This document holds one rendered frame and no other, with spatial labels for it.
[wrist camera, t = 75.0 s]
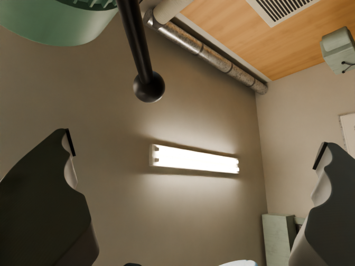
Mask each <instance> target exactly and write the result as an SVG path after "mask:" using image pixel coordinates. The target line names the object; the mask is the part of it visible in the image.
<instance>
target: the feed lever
mask: <svg viewBox="0 0 355 266"><path fill-rule="evenodd" d="M115 1H116V4H117V7H118V10H119V13H120V17H121V19H122V23H123V26H124V29H125V33H126V36H127V39H128V42H129V46H130V49H131V52H132V55H133V58H134V61H135V65H136V68H137V71H138V75H137V76H136V77H135V79H134V82H133V90H134V94H135V96H136V97H137V98H138V99H139V100H141V101H142V102H146V103H153V102H156V101H158V100H160V99H161V97H162V96H163V94H164V92H165V82H164V80H163V78H162V77H161V75H159V74H158V73H157V72H155V71H153V70H152V65H151V60H150V55H149V51H148V46H147V41H146V36H145V31H144V25H143V20H142V15H141V10H140V6H139V1H138V0H115Z"/></svg>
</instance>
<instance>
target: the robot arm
mask: <svg viewBox="0 0 355 266"><path fill-rule="evenodd" d="M73 156H76V154H75V151H74V147H73V143H72V140H71V136H70V132H69V129H68V128H67V129H63V128H60V129H57V130H55V131H54V132H53V133H52V134H50V135H49V136H48V137H46V138H45V139H44V140H43V141H42V142H40V143H39V144H38V145H37V146H36V147H34V148H33V149H32V150H31V151H30V152H28V153H27V154H26V155H25V156H24V157H23V158H21V159H20V160H19V161H18V162H17V163H16V164H15V165H14V166H13V167H12V168H11V170H10V171H9V172H8V173H7V174H6V175H5V176H4V177H3V179H2V180H1V181H0V266H92V264H93V263H94V262H95V260H96V259H97V257H98V255H99V251H100V248H99V244H98V240H97V237H96V232H95V229H94V225H93V223H92V219H91V215H90V212H89V208H88V205H87V201H86V198H85V196H84V195H83V194H82V193H80V192H78V191H76V190H75V189H76V187H77V185H78V180H77V176H76V173H75V170H74V166H73V163H72V159H73ZM312 169H313V170H315V172H316V174H317V176H318V178H319V179H318V181H317V183H316V185H315V187H314V189H313V191H312V193H311V200H312V202H313V204H314V206H315V207H314V208H312V209H311V210H310V212H309V213H308V215H307V217H306V219H305V221H304V223H303V225H302V227H301V229H300V231H299V233H298V235H297V236H296V238H295V240H294V244H293V247H292V250H291V254H290V256H289V260H288V265H289V266H355V159H354V158H353V157H352V156H351V155H349V154H348V153H347V152H346V151H345V150H344V149H343V148H341V147H340V146H339V145H338V144H336V143H333V142H325V141H324V142H322V143H321V145H320V147H319V149H318V152H317V156H316V159H315V162H314V165H313V168H312ZM220 266H258V264H257V263H256V262H255V261H252V260H238V261H233V262H229V263H225V264H222V265H220Z"/></svg>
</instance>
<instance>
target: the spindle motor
mask: <svg viewBox="0 0 355 266"><path fill-rule="evenodd" d="M117 12H118V7H117V4H116V1H115V0H0V25H1V26H3V27H5V28H6V29H8V30H10V31H12V32H14V33H16V34H17V35H19V36H22V37H24V38H26V39H29V40H31V41H35V42H38V43H42V44H47V45H53V46H77V45H82V44H86V43H88V42H90V41H92V40H94V39H95V38H96V37H98V36H99V35H100V33H101V32H102V31H103V30H104V29H105V27H106V26H107V25H108V23H109V22H110V21H111V20H112V18H113V17H114V16H115V15H116V13H117Z"/></svg>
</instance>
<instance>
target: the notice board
mask: <svg viewBox="0 0 355 266"><path fill-rule="evenodd" d="M338 119H339V124H340V128H341V133H342V138H343V143H344V148H345V151H346V152H347V153H348V154H349V155H351V156H352V157H353V158H354V159H355V112H351V113H345V114H342V115H338Z"/></svg>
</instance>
